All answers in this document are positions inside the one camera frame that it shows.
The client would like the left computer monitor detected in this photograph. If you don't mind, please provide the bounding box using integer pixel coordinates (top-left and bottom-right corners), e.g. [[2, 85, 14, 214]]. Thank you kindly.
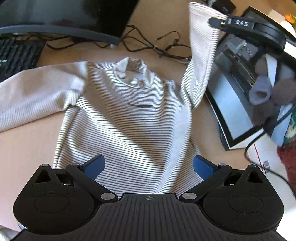
[[1, 0, 138, 45]]

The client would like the white paper sheet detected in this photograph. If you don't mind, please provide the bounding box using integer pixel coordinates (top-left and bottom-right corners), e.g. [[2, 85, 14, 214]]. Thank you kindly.
[[245, 134, 296, 195]]

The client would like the black keyboard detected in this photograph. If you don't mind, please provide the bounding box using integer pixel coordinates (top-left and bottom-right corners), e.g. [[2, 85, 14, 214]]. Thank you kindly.
[[0, 37, 46, 82]]

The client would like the right gloved hand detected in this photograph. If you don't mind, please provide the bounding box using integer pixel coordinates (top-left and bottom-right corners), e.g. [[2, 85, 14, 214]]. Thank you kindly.
[[248, 55, 295, 126]]

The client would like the black cable bundle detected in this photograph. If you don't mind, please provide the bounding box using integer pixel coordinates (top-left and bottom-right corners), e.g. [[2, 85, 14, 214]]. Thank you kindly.
[[46, 24, 193, 64]]

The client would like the white striped long-sleeve shirt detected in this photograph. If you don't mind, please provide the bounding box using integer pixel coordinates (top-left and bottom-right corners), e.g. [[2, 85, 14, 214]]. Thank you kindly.
[[1, 2, 226, 195]]

